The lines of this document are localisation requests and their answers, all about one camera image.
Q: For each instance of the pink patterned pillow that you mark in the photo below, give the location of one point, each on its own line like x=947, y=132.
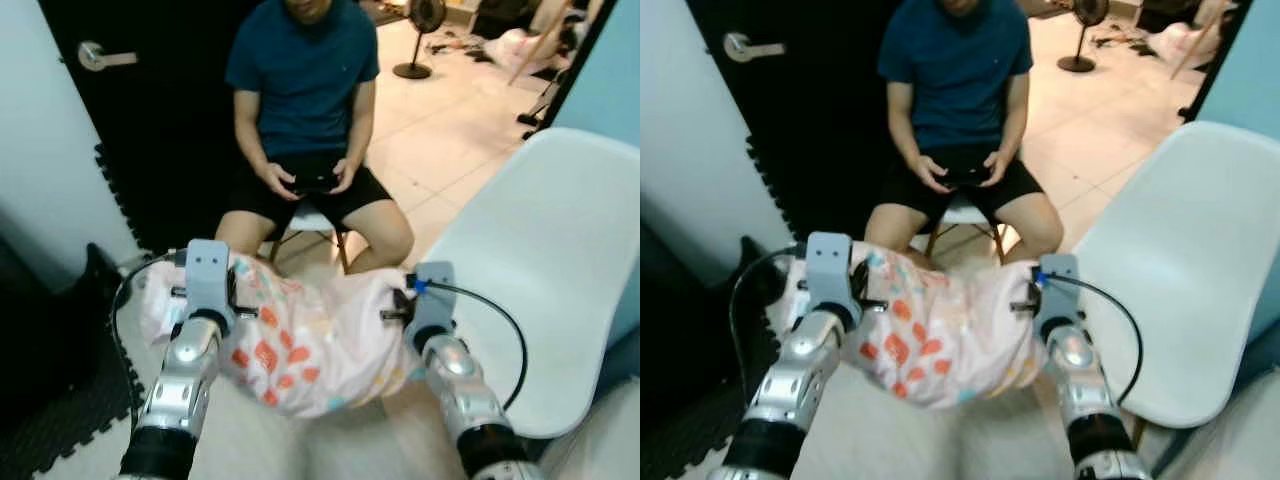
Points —
x=310, y=330
x=940, y=330

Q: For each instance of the black game controller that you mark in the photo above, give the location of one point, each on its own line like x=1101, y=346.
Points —
x=312, y=184
x=965, y=177

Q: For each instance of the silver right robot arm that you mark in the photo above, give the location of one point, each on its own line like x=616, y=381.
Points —
x=465, y=395
x=1085, y=390

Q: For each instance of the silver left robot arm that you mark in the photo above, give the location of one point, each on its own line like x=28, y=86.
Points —
x=800, y=385
x=180, y=390

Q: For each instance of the white seat wooden leg chair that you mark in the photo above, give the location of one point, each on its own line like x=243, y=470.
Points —
x=308, y=218
x=965, y=212

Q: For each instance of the white shell chair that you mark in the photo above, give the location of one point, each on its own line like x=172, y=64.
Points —
x=1190, y=260
x=540, y=260

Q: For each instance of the person's right hand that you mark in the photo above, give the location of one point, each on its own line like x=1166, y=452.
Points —
x=275, y=180
x=930, y=176

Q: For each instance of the person's left hand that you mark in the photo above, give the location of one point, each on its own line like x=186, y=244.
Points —
x=996, y=170
x=343, y=178

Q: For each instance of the black door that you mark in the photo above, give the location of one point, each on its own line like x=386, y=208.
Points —
x=170, y=130
x=810, y=130

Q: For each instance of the black foam floor mat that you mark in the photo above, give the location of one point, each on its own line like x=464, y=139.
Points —
x=50, y=400
x=680, y=420

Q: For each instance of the seated person in black shorts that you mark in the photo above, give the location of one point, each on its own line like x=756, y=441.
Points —
x=955, y=70
x=300, y=70

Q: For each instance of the black standing fan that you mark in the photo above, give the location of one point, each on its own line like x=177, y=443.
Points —
x=1076, y=64
x=412, y=70

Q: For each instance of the pink plastic bag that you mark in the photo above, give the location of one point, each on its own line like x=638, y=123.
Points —
x=520, y=50
x=1185, y=45

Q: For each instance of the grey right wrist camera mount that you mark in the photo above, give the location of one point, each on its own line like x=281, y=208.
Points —
x=1060, y=295
x=432, y=300

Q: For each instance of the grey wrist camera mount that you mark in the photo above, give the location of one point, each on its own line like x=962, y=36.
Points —
x=828, y=265
x=432, y=300
x=207, y=270
x=1060, y=295

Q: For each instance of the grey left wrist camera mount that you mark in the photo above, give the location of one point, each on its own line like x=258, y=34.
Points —
x=207, y=270
x=828, y=265

